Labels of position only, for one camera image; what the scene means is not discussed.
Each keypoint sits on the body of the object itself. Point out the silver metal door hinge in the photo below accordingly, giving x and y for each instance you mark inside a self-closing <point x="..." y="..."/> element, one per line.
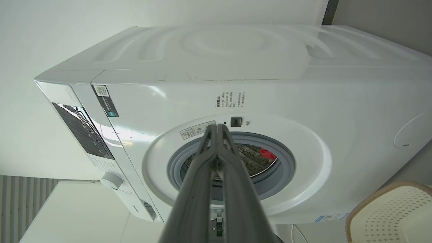
<point x="218" y="222"/>

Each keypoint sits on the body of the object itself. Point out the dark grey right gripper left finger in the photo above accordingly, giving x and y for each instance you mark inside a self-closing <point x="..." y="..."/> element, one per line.
<point x="197" y="189"/>

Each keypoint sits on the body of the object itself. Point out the black baseboard strip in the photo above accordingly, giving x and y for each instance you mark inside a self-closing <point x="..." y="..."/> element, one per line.
<point x="330" y="11"/>

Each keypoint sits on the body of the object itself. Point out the white front-load washing machine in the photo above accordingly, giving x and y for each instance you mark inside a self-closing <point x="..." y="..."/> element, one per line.
<point x="303" y="101"/>

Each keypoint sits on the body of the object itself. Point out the grey slatted wall panel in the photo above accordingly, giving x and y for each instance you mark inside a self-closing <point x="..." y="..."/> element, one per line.
<point x="20" y="202"/>

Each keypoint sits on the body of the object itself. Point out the stainless steel washing machine drum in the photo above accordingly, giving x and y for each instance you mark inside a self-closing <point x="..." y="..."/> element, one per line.
<point x="251" y="162"/>

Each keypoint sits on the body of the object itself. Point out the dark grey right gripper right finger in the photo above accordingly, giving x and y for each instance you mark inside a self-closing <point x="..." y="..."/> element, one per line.
<point x="239" y="195"/>

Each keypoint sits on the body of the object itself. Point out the cream perforated laundry basket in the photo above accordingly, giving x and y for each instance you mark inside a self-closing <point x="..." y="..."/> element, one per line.
<point x="391" y="216"/>

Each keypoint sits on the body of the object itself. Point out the red and white garment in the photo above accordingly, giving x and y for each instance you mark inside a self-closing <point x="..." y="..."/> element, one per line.
<point x="268" y="154"/>

